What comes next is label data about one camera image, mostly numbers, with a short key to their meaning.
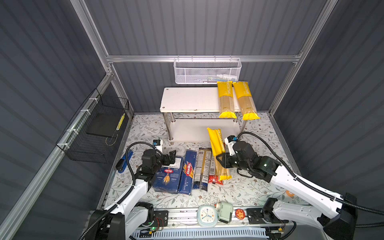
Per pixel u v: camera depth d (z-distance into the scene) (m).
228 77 0.93
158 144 0.74
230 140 0.67
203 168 0.89
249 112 0.69
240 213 0.75
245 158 0.56
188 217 0.75
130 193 0.51
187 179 0.84
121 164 0.92
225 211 0.72
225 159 0.64
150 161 0.64
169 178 0.81
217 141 0.75
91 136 0.72
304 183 0.45
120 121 0.79
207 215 0.72
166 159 0.76
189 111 0.75
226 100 0.75
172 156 0.77
